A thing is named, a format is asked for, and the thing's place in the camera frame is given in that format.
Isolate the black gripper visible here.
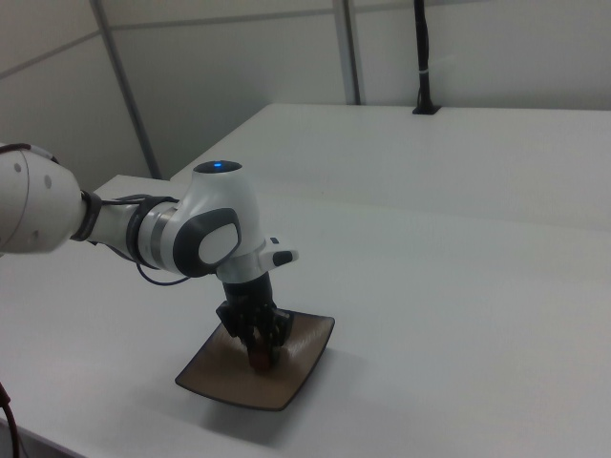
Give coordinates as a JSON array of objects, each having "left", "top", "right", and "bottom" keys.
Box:
[{"left": 215, "top": 272, "right": 293, "bottom": 369}]

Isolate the small red-brown round food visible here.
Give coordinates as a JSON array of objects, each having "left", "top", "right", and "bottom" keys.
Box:
[{"left": 248, "top": 350, "right": 274, "bottom": 373}]

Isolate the brown square ceramic plate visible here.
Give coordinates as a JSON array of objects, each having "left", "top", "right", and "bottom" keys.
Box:
[{"left": 174, "top": 308, "right": 337, "bottom": 413}]

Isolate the white side table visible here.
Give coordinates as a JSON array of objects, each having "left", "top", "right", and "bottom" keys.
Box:
[{"left": 169, "top": 101, "right": 611, "bottom": 236}]

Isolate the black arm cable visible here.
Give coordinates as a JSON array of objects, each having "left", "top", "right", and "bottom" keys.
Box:
[{"left": 79, "top": 192, "right": 193, "bottom": 288}]

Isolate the red cable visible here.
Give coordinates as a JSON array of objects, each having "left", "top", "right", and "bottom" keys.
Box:
[{"left": 0, "top": 378, "right": 24, "bottom": 458}]

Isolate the black camera pole with base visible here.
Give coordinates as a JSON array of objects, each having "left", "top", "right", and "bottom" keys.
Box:
[{"left": 411, "top": 0, "right": 442, "bottom": 116}]

